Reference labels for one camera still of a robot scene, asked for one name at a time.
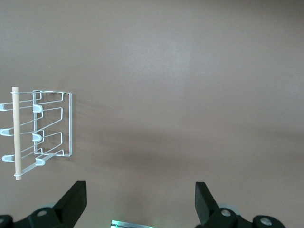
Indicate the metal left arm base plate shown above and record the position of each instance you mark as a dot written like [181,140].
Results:
[133,224]

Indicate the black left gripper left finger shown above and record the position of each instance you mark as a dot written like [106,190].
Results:
[69,204]

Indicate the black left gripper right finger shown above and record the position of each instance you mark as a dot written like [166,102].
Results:
[206,206]

